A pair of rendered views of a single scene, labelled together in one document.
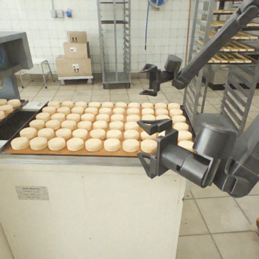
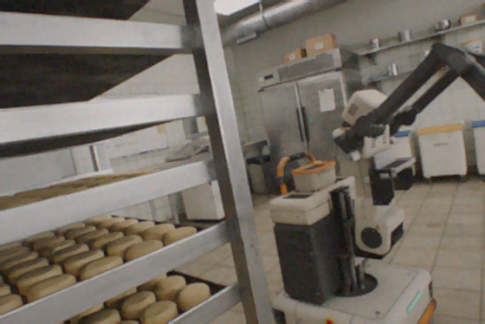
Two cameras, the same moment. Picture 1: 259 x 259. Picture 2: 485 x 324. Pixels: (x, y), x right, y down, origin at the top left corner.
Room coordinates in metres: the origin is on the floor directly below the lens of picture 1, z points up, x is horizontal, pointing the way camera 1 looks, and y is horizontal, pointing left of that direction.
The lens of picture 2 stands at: (2.25, -0.26, 1.19)
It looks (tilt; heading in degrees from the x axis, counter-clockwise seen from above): 5 degrees down; 222
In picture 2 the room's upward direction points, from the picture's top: 11 degrees counter-clockwise
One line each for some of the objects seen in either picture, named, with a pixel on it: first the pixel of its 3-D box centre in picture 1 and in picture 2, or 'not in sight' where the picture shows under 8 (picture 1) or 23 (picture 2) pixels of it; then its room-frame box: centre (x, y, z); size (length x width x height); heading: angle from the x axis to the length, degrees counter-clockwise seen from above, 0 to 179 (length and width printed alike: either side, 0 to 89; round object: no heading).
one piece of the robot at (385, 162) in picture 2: not in sight; (390, 174); (0.70, -0.82, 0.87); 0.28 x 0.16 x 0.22; 177
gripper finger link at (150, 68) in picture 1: (147, 73); not in sight; (1.01, -0.07, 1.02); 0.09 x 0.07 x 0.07; 132
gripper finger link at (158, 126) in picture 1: (152, 132); not in sight; (0.47, -0.05, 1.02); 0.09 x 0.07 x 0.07; 42
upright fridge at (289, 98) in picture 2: not in sight; (315, 126); (-2.59, -3.07, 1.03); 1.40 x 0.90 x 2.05; 96
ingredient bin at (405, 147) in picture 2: not in sight; (395, 157); (-2.83, -1.99, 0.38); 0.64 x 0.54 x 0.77; 8
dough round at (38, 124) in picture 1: (37, 124); not in sight; (0.73, 0.33, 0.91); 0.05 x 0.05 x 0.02
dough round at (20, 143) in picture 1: (20, 143); not in sight; (0.60, 0.34, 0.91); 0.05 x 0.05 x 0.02
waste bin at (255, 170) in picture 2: not in sight; (262, 172); (-2.65, -4.38, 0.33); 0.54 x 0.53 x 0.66; 96
